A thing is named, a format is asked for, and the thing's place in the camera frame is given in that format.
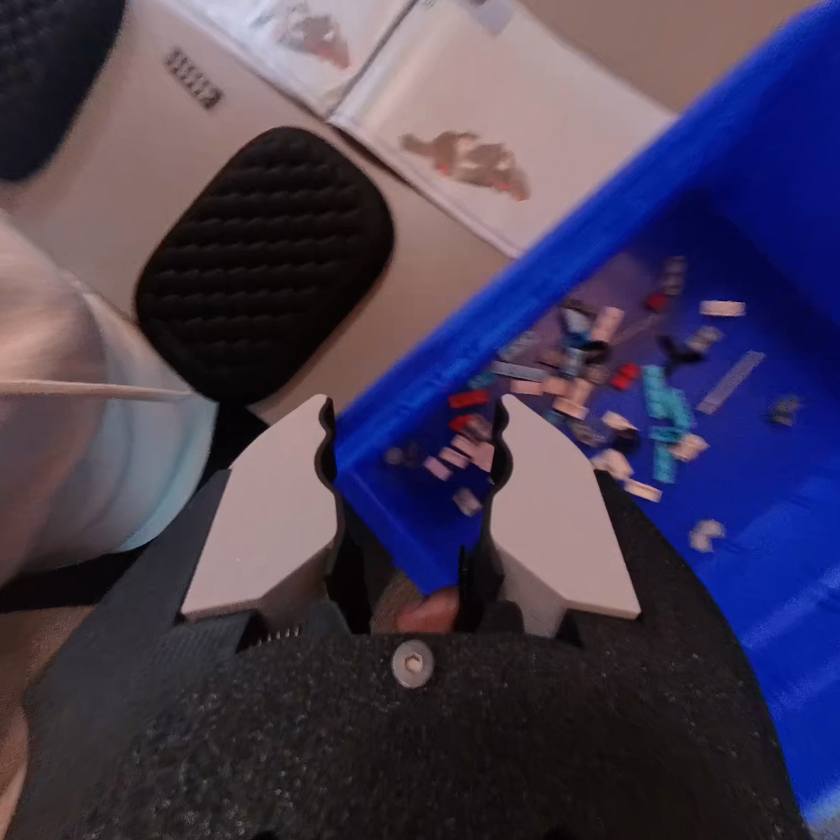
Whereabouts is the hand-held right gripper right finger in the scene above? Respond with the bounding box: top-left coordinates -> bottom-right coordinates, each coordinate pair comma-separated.
481,394 -> 642,639

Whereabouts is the blue plastic bin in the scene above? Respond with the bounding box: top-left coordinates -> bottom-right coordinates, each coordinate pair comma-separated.
335,0 -> 840,840

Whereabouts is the black quilted wrist pad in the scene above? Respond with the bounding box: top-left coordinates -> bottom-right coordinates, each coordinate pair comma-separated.
133,126 -> 396,406
0,0 -> 127,182

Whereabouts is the open lego instruction booklet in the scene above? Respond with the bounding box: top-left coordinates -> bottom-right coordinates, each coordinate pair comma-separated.
164,0 -> 678,259

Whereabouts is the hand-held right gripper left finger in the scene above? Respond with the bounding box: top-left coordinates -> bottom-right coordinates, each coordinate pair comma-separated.
180,394 -> 347,623

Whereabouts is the pile of lego pieces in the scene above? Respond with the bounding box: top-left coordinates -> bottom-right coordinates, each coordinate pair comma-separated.
384,256 -> 805,555

